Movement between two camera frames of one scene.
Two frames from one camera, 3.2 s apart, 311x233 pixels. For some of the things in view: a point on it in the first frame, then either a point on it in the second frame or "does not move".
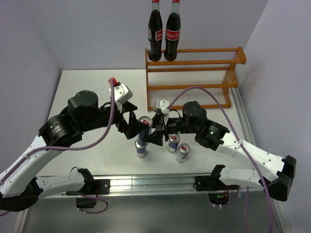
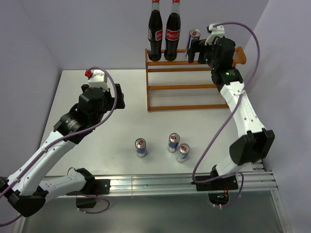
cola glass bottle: (155, 34) does not move
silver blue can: (145, 132) to (194, 34)
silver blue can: (181, 154) does not move
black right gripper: (156, 137) to (198, 46)
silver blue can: (141, 150) does not move
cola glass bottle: (173, 32) does not move
